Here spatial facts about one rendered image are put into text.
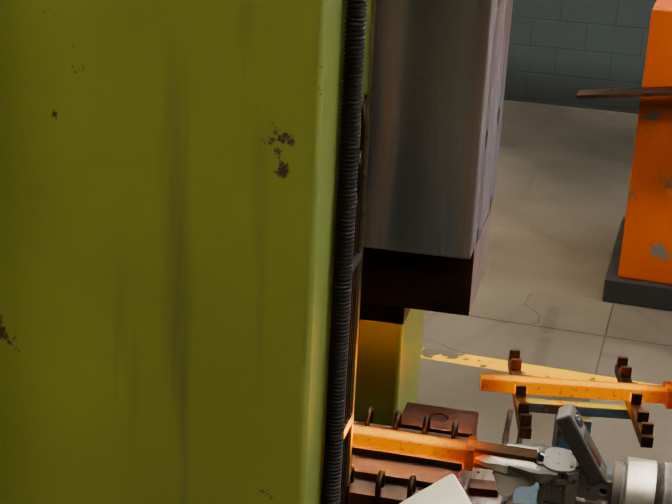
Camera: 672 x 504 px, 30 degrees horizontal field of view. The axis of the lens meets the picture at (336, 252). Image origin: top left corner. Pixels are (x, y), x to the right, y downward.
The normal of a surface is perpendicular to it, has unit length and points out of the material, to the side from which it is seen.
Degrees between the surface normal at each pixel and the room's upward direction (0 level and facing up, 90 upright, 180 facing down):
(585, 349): 0
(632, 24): 90
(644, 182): 90
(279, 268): 90
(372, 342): 90
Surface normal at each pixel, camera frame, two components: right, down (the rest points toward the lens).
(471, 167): -0.22, 0.30
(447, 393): 0.04, -0.94
